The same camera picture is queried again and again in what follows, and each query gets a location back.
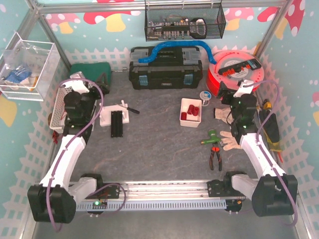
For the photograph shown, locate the large red spring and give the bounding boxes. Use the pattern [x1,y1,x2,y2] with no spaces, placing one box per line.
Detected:
[193,107,200,117]

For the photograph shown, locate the white peg fixture base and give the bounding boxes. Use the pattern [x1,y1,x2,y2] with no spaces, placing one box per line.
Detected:
[99,100,130,127]

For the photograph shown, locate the black handled screwdriver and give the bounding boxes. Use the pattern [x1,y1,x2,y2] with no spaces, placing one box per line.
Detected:
[118,104,140,115]

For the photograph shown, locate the black rectangular plate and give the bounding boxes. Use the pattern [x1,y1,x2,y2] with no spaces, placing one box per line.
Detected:
[111,111,123,138]

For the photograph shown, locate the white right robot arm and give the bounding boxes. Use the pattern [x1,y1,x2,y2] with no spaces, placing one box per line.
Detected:
[217,80,298,217]

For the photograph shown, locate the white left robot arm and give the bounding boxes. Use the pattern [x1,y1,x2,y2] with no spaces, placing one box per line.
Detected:
[27,73,110,226]

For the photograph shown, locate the red spring middle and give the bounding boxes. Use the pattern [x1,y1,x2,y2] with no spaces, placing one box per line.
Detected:
[187,105,194,115]

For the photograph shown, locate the white spring box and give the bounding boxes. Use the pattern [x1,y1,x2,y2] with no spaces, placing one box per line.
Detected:
[179,98,202,128]

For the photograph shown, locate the red spring left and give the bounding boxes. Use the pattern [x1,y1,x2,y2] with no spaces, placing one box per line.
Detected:
[180,112,187,120]

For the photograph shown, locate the green plastic case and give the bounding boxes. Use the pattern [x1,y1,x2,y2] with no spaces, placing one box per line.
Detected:
[69,62,112,86]

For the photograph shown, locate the upper white work glove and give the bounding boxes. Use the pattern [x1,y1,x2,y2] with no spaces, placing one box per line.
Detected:
[213,108,233,122]

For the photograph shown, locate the white work glove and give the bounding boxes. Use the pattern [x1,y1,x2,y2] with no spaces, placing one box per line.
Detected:
[220,130,242,151]
[213,108,233,122]

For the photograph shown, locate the red filament spool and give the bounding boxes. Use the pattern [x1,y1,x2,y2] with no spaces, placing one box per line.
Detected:
[206,50,264,96]

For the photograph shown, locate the green hand tool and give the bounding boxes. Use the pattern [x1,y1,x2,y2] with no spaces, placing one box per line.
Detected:
[200,129,224,147]

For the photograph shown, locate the black power strip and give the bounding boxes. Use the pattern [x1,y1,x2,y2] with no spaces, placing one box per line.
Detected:
[218,58,262,76]

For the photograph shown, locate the yellow black tool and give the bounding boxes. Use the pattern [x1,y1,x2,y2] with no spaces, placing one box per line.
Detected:
[257,99,272,111]

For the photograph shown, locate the lower white work glove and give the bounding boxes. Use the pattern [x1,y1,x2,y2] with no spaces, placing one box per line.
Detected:
[220,130,242,151]

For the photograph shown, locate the black toolbox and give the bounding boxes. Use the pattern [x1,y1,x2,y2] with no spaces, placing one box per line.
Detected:
[129,46,203,90]

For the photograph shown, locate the orange black pliers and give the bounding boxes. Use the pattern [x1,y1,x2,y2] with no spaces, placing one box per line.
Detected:
[208,146,223,171]

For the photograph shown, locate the black yellow rubber glove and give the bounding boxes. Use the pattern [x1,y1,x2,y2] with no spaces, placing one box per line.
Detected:
[263,114,282,152]

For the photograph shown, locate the white perforated basket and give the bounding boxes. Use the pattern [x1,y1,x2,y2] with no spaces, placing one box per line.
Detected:
[49,88,66,134]

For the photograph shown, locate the clear acrylic box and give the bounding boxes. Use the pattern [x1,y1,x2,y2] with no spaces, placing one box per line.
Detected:
[0,32,60,102]

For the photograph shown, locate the blue white glove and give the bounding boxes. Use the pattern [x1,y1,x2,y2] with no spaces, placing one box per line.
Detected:
[4,66,32,85]

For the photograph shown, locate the solder wire spool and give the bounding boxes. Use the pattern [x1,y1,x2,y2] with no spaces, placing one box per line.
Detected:
[199,91,212,107]

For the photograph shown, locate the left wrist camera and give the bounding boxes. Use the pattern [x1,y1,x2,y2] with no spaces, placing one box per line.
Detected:
[59,71,89,94]

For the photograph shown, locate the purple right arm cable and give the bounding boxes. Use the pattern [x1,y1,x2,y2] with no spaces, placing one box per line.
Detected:
[243,80,300,227]

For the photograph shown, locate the blue corrugated hose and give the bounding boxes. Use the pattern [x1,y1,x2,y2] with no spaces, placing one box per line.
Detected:
[139,40,217,65]

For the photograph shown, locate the black wire mesh basket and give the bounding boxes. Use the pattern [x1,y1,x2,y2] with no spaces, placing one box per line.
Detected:
[144,3,226,41]

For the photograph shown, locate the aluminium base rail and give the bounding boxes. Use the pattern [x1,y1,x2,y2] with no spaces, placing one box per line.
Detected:
[69,180,250,200]

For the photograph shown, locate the grey slotted cable duct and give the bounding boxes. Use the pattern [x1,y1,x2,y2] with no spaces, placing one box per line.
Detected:
[76,199,227,212]

